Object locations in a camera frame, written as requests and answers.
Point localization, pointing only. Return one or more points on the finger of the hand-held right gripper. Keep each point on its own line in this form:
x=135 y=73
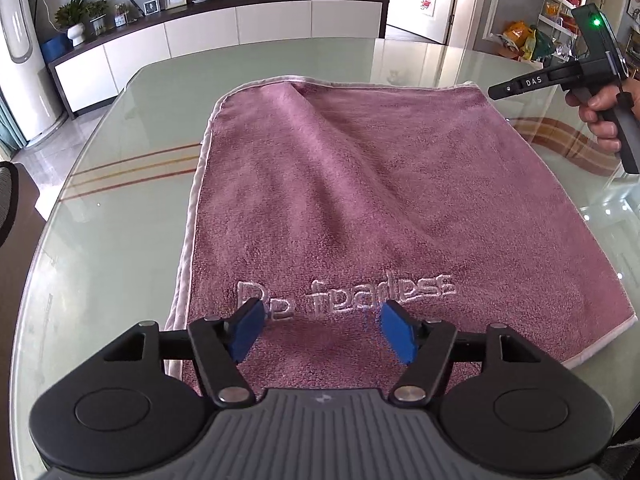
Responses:
x=502 y=91

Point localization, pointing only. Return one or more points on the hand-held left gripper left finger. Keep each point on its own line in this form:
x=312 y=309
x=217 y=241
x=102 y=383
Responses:
x=246 y=330

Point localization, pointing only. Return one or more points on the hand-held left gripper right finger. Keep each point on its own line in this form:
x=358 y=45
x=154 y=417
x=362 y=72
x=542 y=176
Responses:
x=398 y=332

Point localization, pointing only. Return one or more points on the pink towel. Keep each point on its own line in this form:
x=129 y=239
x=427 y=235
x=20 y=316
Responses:
x=390 y=200

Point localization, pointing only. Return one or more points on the person's right hand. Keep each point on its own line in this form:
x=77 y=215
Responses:
x=600 y=127

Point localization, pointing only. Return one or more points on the white storage rack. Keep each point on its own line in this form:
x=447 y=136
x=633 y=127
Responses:
x=560 y=15

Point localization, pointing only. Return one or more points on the pile of colourful bags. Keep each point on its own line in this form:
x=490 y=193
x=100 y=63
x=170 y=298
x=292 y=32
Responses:
x=522 y=40

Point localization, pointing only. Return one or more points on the dark chair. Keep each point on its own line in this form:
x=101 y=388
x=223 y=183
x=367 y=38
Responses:
x=15 y=200

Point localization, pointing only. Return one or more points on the white television cabinet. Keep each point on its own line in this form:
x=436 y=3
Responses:
x=225 y=30

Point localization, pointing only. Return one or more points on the blue storage box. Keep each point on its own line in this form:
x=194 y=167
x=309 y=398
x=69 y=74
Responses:
x=54 y=46

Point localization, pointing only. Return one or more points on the small potted green plant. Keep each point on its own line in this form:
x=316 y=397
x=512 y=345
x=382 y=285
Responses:
x=98 y=16

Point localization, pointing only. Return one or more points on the white tower air conditioner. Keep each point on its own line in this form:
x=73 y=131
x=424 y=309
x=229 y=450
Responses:
x=27 y=55

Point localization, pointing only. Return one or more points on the potted plant in white vase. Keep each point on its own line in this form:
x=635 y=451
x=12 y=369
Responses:
x=72 y=20

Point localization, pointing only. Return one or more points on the small dark photo frame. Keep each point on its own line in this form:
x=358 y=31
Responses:
x=152 y=7

